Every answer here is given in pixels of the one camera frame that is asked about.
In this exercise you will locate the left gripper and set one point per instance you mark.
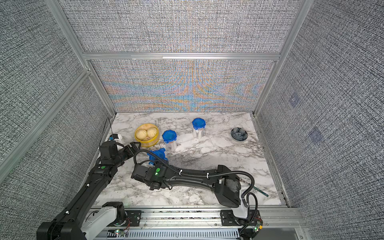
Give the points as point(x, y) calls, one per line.
point(131, 153)

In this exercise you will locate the blue lid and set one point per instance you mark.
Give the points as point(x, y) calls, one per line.
point(161, 153)
point(169, 136)
point(199, 123)

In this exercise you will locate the blue lid back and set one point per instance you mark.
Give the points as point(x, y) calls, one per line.
point(199, 123)

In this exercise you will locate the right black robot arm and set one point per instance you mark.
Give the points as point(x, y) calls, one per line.
point(233, 189)

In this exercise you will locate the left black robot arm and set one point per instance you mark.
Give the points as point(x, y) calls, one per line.
point(68, 224)

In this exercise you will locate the left steamed bun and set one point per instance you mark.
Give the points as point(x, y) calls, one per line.
point(141, 134)

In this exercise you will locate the steamed bun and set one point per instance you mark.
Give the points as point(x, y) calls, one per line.
point(152, 132)
point(141, 134)

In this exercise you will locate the yellow bamboo steamer basket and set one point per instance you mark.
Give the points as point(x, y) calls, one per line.
point(147, 143)

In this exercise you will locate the right steamed bun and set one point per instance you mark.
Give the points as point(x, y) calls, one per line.
point(152, 132)

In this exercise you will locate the dark blue bowl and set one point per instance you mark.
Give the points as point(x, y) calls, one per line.
point(239, 134)

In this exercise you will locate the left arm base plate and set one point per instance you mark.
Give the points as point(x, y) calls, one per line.
point(132, 218)

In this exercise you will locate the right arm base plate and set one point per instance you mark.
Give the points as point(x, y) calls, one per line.
point(228, 219)

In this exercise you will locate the green handled fork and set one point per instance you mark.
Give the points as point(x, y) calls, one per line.
point(260, 191)

